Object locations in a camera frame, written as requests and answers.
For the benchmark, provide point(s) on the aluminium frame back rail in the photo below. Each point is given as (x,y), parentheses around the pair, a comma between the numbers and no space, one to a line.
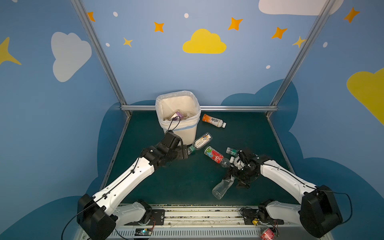
(208,108)

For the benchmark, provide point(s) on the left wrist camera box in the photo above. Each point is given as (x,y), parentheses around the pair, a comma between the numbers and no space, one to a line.
(171,140)

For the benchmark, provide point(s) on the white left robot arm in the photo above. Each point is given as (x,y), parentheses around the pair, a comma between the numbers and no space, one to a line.
(98,215)

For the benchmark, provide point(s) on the orange white label bottle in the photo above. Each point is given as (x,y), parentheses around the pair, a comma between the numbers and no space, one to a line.
(237,162)

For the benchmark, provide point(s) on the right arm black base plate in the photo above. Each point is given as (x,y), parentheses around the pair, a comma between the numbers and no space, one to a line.
(250,214)

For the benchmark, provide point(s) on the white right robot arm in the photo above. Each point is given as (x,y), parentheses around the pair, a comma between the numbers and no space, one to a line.
(317,210)

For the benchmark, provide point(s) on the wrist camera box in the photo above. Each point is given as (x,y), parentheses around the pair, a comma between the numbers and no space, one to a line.
(246,155)
(171,140)

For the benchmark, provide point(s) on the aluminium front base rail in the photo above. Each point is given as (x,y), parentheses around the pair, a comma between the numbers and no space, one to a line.
(184,222)

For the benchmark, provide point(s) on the white ribbed plastic bin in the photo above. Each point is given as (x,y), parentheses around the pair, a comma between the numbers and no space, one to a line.
(186,133)

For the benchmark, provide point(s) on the aluminium upright post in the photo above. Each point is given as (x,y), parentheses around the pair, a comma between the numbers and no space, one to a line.
(87,24)
(304,50)

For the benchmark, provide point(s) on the green circuit board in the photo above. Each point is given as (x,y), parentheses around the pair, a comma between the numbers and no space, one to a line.
(143,233)

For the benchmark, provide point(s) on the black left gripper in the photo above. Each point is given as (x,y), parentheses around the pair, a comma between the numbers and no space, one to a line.
(183,151)

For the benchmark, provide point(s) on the crane label clear bottle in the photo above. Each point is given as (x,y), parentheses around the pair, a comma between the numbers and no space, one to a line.
(200,143)

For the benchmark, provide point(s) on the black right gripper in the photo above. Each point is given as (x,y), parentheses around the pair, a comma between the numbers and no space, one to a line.
(240,162)

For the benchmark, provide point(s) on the aluminium right upright post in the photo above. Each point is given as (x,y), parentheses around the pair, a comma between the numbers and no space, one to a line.
(304,50)

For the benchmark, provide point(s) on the aluminium left upright post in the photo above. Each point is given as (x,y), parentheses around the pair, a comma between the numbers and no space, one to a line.
(87,24)

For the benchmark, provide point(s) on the clear green cap water bottle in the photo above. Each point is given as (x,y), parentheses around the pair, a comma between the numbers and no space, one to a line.
(231,151)

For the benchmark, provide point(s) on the red green label soda bottle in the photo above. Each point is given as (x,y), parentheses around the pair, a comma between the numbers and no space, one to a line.
(217,157)

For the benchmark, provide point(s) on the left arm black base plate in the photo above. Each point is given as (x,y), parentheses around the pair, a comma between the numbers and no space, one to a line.
(156,217)

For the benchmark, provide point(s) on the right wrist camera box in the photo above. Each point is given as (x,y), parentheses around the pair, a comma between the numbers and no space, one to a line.
(246,155)

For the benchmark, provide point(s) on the grape juice purple label bottle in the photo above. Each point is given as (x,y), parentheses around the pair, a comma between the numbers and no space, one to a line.
(177,115)

